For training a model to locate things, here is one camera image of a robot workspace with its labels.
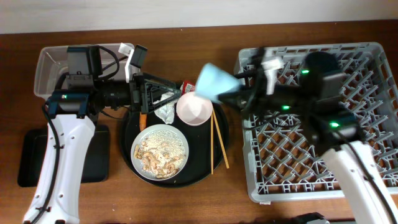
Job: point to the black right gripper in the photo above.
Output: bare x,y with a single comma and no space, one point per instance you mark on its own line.
256,95

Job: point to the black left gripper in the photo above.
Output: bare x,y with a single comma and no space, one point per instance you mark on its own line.
140,101

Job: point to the orange carrot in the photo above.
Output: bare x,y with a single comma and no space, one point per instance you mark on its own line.
142,121

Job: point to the wooden chopstick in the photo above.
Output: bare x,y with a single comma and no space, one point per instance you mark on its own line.
220,138
211,144

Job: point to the white tissue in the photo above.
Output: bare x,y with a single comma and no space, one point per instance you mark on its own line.
167,112

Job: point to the light blue cup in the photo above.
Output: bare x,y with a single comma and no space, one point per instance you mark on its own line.
213,81

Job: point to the red snack wrapper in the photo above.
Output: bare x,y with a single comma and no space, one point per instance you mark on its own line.
187,87

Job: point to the pink bowl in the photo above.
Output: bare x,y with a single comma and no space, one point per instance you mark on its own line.
194,110

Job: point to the grey plate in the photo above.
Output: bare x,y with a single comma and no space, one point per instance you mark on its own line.
143,137

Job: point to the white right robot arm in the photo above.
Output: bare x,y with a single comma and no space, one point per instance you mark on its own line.
332,129

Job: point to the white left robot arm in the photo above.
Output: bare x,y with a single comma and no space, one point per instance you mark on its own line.
79,96

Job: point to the grey dishwasher rack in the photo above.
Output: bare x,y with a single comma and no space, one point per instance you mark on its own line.
280,164

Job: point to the rice and peanut shells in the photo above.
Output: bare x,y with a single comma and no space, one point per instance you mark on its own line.
160,152

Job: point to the clear plastic bin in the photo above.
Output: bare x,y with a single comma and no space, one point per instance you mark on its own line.
53,63

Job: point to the black rectangular bin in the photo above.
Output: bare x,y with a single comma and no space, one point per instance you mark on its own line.
96,166

